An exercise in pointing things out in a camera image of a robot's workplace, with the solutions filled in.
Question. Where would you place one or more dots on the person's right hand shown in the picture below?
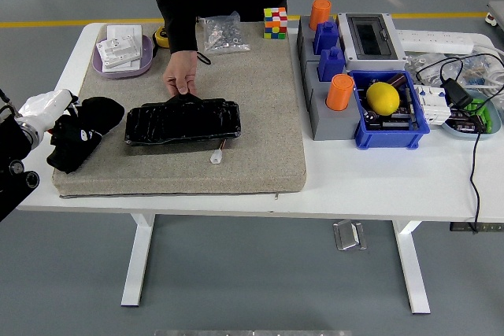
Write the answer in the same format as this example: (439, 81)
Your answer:
(181, 70)

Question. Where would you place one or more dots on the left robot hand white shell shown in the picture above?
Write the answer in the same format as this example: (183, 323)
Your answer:
(45, 108)

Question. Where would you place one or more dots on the black glossy panel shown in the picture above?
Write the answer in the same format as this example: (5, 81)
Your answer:
(185, 121)

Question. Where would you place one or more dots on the black rag with red tag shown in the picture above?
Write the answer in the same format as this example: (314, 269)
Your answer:
(102, 111)

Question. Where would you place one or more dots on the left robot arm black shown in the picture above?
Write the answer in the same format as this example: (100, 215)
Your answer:
(12, 186)

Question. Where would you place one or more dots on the table height control panel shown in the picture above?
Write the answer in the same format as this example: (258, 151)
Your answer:
(458, 227)

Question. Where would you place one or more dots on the purple tray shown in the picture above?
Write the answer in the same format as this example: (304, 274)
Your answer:
(145, 62)

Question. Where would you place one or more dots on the yellow black tape measure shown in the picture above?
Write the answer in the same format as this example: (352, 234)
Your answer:
(160, 37)

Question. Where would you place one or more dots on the clear bag of screws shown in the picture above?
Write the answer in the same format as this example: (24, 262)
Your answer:
(224, 37)

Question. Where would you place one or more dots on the grey-brown mat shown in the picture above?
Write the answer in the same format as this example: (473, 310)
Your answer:
(256, 88)

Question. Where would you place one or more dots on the colourful puzzle cube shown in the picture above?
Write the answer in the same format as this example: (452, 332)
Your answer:
(275, 23)

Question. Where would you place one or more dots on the blue peg block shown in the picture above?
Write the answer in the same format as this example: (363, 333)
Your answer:
(332, 66)
(326, 37)

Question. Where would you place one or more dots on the orange cylinder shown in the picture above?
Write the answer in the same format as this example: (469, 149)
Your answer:
(339, 92)
(319, 13)

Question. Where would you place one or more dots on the white table leg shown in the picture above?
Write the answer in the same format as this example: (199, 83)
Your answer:
(138, 257)
(411, 269)

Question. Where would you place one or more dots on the grey-white distribution box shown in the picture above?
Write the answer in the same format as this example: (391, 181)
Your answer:
(370, 37)

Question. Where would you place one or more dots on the yellow lemon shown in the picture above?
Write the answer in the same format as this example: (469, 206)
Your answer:
(382, 99)

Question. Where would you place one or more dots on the brown cylinder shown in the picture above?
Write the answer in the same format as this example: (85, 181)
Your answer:
(398, 80)

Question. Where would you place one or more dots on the blue plastic bin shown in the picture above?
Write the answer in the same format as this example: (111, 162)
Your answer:
(388, 139)

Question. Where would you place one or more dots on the dark circuit board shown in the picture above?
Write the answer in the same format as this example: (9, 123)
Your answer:
(464, 123)
(393, 121)

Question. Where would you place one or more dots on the clear bags of small parts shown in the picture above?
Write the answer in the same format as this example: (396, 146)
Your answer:
(423, 62)

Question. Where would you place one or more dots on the white power strip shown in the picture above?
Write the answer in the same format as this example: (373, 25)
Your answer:
(433, 39)

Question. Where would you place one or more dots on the white circuit breaker block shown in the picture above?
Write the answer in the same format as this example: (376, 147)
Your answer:
(433, 109)

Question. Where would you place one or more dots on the light blue dish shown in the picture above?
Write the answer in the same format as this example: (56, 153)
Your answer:
(460, 133)

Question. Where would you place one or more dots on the green terminal block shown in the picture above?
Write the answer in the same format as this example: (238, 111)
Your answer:
(476, 105)

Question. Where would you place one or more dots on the white cart corner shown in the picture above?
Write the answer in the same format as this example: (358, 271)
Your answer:
(497, 13)

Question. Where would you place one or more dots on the white switch bracket pieces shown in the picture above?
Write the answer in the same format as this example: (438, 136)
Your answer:
(118, 52)

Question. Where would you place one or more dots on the white square wall plate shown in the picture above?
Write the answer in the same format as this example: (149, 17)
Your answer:
(124, 31)

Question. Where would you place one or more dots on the silver metal bracket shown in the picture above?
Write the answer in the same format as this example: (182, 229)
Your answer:
(348, 235)

